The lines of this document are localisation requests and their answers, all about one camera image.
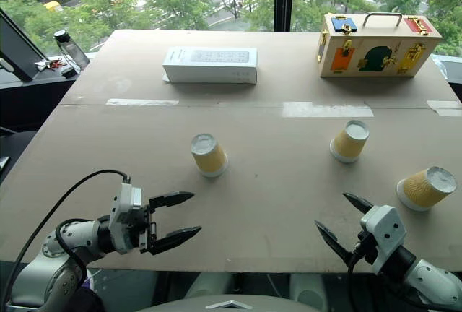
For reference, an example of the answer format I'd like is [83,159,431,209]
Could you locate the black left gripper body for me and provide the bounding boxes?
[137,204,158,255]

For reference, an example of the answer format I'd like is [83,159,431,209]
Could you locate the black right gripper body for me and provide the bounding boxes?
[347,230,378,267]

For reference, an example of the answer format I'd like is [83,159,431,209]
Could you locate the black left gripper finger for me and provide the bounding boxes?
[149,191,196,209]
[148,225,203,256]

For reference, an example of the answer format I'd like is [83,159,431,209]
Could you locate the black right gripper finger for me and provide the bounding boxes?
[341,192,375,215]
[313,220,354,264]

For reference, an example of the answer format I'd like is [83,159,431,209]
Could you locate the yellow ribbed paper cup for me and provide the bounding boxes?
[190,133,230,178]
[396,165,458,212]
[328,119,370,164]

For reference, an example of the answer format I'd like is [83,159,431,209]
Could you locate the silver robot torso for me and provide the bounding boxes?
[135,292,330,312]

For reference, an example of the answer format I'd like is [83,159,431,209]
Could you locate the white rectangular cardboard box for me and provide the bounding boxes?
[161,47,258,85]

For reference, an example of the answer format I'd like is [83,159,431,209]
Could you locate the wooden latch busy box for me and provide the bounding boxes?
[316,12,443,79]

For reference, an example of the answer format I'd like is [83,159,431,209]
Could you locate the black side desk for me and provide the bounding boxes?
[0,59,95,190]

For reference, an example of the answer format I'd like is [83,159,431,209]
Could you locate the clear bottle with black cap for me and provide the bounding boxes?
[53,30,90,71]

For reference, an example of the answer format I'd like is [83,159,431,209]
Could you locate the small red and white items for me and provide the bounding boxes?
[35,57,68,72]

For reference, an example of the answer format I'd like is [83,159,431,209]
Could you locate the black monitor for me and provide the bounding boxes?
[0,8,48,82]

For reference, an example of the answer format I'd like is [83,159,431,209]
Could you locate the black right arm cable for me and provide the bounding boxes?
[346,241,462,312]

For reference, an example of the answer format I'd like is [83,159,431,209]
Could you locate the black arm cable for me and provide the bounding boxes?
[346,241,462,312]
[0,170,131,309]

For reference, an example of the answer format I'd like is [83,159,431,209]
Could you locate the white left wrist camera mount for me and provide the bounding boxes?
[108,183,143,254]

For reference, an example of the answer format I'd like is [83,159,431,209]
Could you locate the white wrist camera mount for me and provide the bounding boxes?
[108,183,143,254]
[359,204,406,274]

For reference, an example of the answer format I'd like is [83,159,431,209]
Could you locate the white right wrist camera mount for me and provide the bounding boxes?
[359,204,406,274]

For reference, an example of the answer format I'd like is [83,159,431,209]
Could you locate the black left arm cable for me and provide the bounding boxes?
[0,170,131,309]

